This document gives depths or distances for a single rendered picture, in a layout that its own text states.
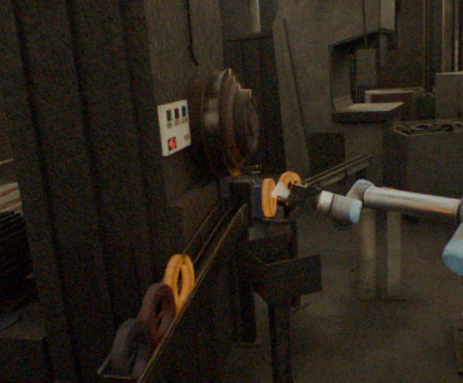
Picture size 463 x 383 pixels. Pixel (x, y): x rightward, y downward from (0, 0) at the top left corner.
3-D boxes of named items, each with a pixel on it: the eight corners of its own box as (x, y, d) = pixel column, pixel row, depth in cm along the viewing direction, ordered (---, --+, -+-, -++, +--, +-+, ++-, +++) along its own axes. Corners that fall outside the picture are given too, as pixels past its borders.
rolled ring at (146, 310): (169, 271, 153) (159, 271, 154) (145, 308, 137) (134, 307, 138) (180, 320, 160) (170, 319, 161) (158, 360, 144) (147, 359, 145)
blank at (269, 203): (260, 186, 196) (268, 186, 195) (266, 173, 210) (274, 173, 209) (263, 222, 201) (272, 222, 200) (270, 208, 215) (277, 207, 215)
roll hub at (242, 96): (236, 160, 211) (231, 92, 204) (251, 148, 237) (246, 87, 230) (250, 159, 209) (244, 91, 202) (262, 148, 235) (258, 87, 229)
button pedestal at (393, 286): (379, 302, 283) (378, 196, 269) (378, 284, 306) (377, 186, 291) (408, 303, 279) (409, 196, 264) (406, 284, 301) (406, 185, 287)
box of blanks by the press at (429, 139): (406, 226, 403) (406, 131, 385) (376, 200, 484) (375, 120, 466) (532, 216, 402) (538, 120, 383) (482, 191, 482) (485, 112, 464)
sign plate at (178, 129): (162, 156, 183) (157, 106, 179) (186, 144, 207) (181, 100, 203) (168, 155, 182) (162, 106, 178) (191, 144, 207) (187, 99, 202)
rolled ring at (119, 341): (145, 305, 137) (134, 305, 138) (116, 350, 120) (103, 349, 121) (157, 358, 144) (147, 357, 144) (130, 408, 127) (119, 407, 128)
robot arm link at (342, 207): (355, 228, 200) (360, 219, 191) (325, 219, 203) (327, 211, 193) (361, 207, 204) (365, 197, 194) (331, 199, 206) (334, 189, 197)
